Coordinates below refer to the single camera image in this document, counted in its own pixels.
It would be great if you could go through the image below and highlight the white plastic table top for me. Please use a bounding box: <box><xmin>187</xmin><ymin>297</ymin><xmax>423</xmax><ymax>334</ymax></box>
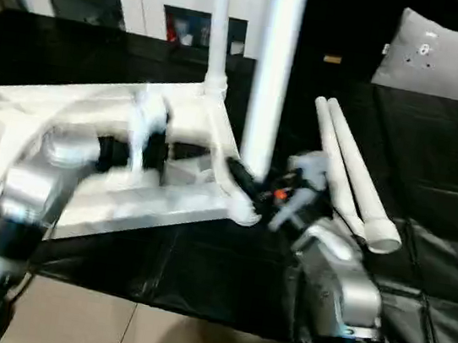
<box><xmin>0</xmin><ymin>53</ymin><xmax>280</xmax><ymax>308</ymax></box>

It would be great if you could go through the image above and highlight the white plastic table leg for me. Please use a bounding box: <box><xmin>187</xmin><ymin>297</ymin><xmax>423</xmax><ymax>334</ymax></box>
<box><xmin>235</xmin><ymin>0</ymin><xmax>310</xmax><ymax>185</ymax></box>
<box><xmin>296</xmin><ymin>96</ymin><xmax>383</xmax><ymax>239</ymax></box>
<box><xmin>306</xmin><ymin>97</ymin><xmax>421</xmax><ymax>259</ymax></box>
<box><xmin>195</xmin><ymin>0</ymin><xmax>242</xmax><ymax>101</ymax></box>

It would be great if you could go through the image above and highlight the red item behind glass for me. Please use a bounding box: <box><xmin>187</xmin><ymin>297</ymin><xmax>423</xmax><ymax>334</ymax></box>
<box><xmin>165</xmin><ymin>15</ymin><xmax>183</xmax><ymax>44</ymax></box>

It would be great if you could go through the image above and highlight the black mat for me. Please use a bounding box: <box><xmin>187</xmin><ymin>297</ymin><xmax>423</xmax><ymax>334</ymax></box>
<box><xmin>0</xmin><ymin>6</ymin><xmax>458</xmax><ymax>343</ymax></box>

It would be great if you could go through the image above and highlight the grey cushion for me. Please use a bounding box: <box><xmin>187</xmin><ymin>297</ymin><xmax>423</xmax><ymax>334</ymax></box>
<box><xmin>369</xmin><ymin>3</ymin><xmax>458</xmax><ymax>106</ymax></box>

